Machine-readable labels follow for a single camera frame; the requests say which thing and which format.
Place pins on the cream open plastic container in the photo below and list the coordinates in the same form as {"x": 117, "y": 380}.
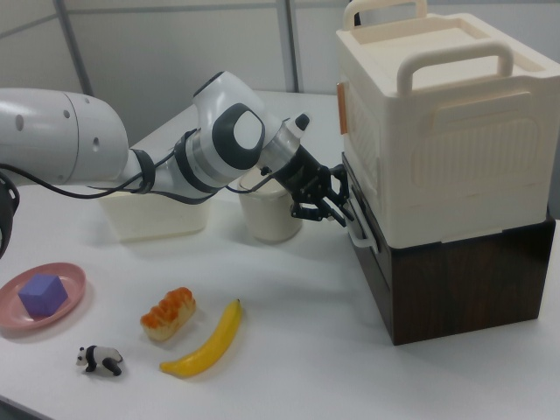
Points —
{"x": 153, "y": 219}

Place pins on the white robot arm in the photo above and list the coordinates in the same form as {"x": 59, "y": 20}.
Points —
{"x": 65, "y": 131}

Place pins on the black white panda figurine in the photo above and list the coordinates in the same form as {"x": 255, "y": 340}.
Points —
{"x": 98, "y": 356}

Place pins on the purple cube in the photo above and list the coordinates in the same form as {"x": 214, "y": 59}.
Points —
{"x": 41, "y": 295}

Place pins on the toy bread with orange glaze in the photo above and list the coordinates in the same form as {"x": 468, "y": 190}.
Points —
{"x": 168, "y": 317}

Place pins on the beige lidded trash can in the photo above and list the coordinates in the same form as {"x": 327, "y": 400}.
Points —
{"x": 267, "y": 214}

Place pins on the yellow banana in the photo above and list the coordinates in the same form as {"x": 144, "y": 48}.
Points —
{"x": 210, "y": 345}

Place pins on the pink plate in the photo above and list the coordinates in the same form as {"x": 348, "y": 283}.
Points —
{"x": 72, "y": 284}

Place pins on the cream plastic storage box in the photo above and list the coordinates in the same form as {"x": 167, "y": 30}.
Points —
{"x": 459, "y": 153}

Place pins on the dark brown wooden cabinet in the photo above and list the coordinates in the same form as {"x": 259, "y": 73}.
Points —
{"x": 459, "y": 289}

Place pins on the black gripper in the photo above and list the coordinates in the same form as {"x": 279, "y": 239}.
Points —
{"x": 306, "y": 177}

